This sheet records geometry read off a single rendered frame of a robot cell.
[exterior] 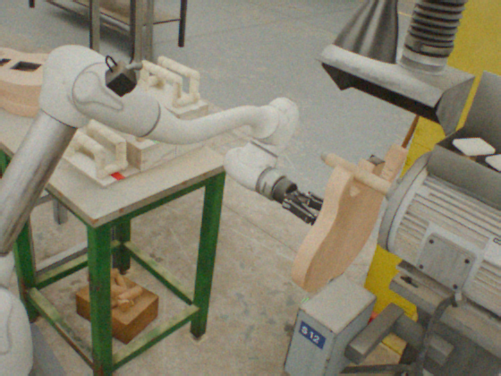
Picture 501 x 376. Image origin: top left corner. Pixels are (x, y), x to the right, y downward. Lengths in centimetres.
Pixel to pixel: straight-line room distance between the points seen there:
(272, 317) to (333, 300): 151
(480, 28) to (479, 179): 103
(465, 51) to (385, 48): 102
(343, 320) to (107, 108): 65
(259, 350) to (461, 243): 152
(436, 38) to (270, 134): 57
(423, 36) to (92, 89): 70
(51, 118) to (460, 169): 91
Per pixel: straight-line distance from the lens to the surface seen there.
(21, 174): 136
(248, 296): 271
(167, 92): 196
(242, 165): 158
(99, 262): 171
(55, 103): 130
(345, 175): 125
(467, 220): 113
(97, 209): 162
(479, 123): 123
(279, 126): 155
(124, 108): 117
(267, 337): 255
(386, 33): 108
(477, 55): 207
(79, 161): 183
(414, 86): 116
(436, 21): 119
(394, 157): 150
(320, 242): 132
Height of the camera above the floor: 188
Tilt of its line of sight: 32 degrees down
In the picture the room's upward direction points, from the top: 9 degrees clockwise
